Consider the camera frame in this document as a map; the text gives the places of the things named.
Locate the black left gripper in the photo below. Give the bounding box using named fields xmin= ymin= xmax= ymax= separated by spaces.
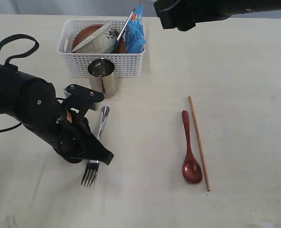
xmin=17 ymin=78 xmax=114 ymax=165

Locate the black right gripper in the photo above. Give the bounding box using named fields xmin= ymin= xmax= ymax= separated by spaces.
xmin=154 ymin=0 xmax=229 ymax=31

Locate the steel fork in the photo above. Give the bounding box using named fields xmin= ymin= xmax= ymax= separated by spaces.
xmin=81 ymin=106 xmax=110 ymax=187

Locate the steel knife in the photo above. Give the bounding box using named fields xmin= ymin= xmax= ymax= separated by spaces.
xmin=116 ymin=8 xmax=136 ymax=44

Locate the shiny steel cup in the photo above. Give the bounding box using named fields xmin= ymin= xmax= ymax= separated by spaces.
xmin=87 ymin=58 xmax=116 ymax=97

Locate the cream ceramic bowl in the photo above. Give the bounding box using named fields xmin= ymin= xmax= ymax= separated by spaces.
xmin=72 ymin=22 xmax=117 ymax=54

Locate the white perforated plastic basket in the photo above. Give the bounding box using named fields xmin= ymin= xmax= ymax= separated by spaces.
xmin=56 ymin=18 xmax=146 ymax=78

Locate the dark red wooden spoon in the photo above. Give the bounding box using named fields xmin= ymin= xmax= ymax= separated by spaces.
xmin=182 ymin=110 xmax=203 ymax=184

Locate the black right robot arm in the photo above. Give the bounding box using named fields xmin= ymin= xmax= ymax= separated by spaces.
xmin=154 ymin=0 xmax=281 ymax=31

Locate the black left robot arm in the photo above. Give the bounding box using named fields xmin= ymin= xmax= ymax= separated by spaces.
xmin=0 ymin=64 xmax=114 ymax=165

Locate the blue chips bag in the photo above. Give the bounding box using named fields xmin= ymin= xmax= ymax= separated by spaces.
xmin=125 ymin=5 xmax=146 ymax=54

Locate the brown wooden plate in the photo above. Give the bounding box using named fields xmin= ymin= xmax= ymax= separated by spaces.
xmin=71 ymin=23 xmax=126 ymax=54

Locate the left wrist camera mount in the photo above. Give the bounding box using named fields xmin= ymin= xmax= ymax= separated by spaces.
xmin=62 ymin=84 xmax=104 ymax=117

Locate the black cable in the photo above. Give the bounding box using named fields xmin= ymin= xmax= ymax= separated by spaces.
xmin=0 ymin=34 xmax=40 ymax=66

